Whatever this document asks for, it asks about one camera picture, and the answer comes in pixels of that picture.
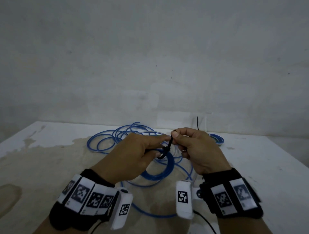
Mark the black right wristband with markers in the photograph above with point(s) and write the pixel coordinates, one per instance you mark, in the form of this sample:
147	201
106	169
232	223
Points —
231	195

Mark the black wristband with markers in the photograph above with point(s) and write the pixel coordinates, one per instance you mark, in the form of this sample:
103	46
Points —
82	200
231	195

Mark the single black zip tie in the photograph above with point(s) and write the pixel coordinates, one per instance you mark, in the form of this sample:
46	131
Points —
169	147
197	123

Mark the person's left hand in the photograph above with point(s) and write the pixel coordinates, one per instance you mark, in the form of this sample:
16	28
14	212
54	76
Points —
128	159

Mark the black left wristband with markers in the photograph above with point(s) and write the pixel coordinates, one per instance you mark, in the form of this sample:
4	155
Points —
82	200

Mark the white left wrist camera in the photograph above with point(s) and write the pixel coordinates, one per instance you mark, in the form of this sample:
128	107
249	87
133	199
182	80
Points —
123	207

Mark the person's right hand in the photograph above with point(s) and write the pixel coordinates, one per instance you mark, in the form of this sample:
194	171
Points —
202	152

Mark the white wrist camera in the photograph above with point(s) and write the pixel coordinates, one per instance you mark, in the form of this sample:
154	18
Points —
184	197
123	207

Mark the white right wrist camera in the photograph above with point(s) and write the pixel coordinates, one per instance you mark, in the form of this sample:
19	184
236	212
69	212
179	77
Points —
184	197

